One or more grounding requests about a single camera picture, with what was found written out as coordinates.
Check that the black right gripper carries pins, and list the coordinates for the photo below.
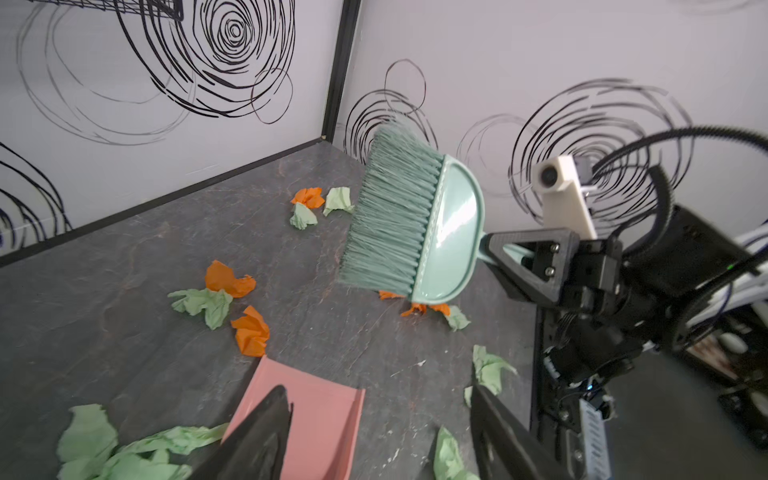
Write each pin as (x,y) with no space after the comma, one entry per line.
(616,298)

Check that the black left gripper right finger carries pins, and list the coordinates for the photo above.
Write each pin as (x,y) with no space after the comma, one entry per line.
(504,448)

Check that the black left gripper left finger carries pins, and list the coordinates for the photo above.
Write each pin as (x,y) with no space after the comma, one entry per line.
(257,447)

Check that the pink plastic dustpan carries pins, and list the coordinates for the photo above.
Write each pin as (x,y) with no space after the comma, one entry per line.
(326,417)

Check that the green hand brush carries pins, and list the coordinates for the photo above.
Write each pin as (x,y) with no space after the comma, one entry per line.
(417,227)

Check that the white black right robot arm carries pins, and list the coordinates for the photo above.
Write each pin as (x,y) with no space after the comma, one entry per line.
(568,377)

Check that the green paper scrap front right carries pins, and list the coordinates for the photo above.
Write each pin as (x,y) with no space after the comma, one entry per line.
(447,462)

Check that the green paper scrap centre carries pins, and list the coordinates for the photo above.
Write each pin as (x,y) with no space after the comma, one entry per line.
(456,319)

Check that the orange paper scrap centre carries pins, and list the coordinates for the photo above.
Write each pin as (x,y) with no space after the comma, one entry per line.
(416,308)

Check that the orange folded paper scrap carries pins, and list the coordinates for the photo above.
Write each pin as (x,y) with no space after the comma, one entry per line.
(251,333)

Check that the green crumpled paper scrap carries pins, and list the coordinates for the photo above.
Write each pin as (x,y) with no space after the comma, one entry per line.
(214,305)

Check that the large green paper scrap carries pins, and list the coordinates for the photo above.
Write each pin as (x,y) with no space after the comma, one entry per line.
(88,449)

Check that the orange crumpled paper scrap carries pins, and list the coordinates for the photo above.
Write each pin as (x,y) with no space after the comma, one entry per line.
(220,277)

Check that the green paper scrap far right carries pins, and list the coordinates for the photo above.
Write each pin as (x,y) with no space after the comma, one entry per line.
(338,199)

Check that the orange paper scrap far corner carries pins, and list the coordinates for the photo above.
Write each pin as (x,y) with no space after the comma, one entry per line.
(309,197)

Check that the green paper scrap far corner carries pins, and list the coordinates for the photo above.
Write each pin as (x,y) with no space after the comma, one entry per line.
(303,217)

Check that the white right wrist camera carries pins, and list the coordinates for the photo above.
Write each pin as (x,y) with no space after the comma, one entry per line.
(561,184)

